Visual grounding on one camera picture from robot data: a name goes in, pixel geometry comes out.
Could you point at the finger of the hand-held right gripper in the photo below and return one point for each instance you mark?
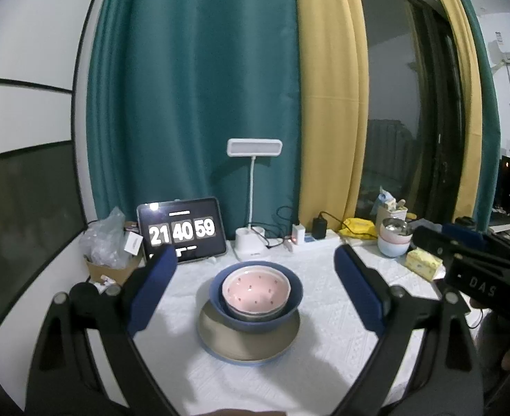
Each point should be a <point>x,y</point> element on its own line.
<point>465,230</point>
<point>433,242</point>

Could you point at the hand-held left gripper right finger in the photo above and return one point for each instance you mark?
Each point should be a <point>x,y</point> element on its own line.
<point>359,286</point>

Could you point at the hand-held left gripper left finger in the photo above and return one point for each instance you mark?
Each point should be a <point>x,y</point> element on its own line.
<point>153,286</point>

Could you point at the pink dotted bowl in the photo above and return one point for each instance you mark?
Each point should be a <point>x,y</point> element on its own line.
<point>255,290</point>

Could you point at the cream bowl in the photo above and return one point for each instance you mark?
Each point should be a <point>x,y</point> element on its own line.
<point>255,317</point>

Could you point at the cream plate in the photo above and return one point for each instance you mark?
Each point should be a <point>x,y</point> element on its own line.
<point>246,346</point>

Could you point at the yellow patterned tissue pack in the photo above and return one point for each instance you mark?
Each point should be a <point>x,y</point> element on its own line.
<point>424,264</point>

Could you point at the steel bowl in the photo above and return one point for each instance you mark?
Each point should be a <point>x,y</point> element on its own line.
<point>394,225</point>

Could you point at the cardboard box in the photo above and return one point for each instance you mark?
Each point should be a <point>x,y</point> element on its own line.
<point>112,273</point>

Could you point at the small white box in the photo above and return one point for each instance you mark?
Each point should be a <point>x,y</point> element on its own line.
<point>132,243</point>

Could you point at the perforated cream holder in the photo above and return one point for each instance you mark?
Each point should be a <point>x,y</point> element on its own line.
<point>387,213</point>

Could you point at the white power strip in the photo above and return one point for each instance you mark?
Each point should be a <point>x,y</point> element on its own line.
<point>331,238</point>

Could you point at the yellow wipes packet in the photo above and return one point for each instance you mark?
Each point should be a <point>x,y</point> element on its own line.
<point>359,226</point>

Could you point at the tablet with clock display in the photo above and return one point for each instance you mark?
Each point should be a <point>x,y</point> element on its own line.
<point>181,229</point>

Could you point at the clear plastic bag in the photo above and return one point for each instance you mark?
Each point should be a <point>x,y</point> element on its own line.
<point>103,238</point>

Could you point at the black pouch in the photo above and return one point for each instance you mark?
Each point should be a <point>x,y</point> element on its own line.
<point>83,297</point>

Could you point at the black power adapter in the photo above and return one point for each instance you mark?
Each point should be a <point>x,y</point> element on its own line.
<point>319,227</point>

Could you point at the white textured tablecloth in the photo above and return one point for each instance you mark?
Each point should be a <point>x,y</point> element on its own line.
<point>324,355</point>

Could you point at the white charger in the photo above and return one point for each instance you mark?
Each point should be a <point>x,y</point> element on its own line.
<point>299,233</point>

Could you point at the white desk lamp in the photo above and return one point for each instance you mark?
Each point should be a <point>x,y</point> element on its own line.
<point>255,147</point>

